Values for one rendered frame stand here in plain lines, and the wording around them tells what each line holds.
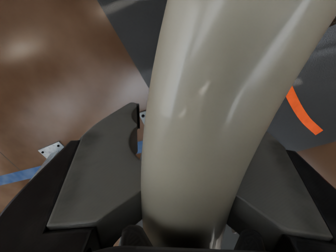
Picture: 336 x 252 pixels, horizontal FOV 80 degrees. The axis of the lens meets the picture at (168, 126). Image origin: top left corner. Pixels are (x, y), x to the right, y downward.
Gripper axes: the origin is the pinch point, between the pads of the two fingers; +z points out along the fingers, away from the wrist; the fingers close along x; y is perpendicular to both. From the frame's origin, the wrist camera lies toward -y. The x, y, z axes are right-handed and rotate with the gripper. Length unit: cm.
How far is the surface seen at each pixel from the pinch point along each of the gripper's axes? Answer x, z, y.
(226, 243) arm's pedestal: 16, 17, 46
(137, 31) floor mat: -15, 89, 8
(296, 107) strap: 69, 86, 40
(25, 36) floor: -70, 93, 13
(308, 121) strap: 78, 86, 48
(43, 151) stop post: -84, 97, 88
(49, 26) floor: -57, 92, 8
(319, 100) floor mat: 78, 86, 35
